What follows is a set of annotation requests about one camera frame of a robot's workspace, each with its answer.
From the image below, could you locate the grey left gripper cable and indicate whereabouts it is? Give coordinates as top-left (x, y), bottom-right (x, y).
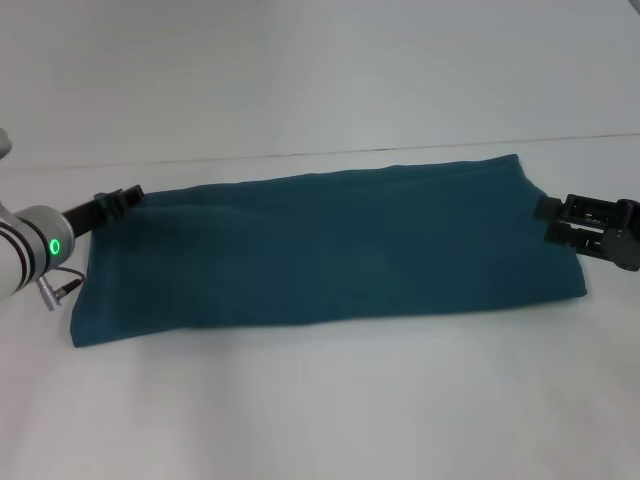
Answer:
top-left (35, 267), bottom-right (87, 312)

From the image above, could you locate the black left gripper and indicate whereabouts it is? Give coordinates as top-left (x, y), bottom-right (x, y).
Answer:
top-left (60, 183), bottom-right (146, 237)

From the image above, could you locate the teal shirt with FREE print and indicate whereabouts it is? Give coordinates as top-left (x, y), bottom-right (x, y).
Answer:
top-left (69, 152), bottom-right (590, 350)

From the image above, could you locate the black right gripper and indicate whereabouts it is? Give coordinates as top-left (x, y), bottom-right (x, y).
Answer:
top-left (532, 194), bottom-right (640, 274)

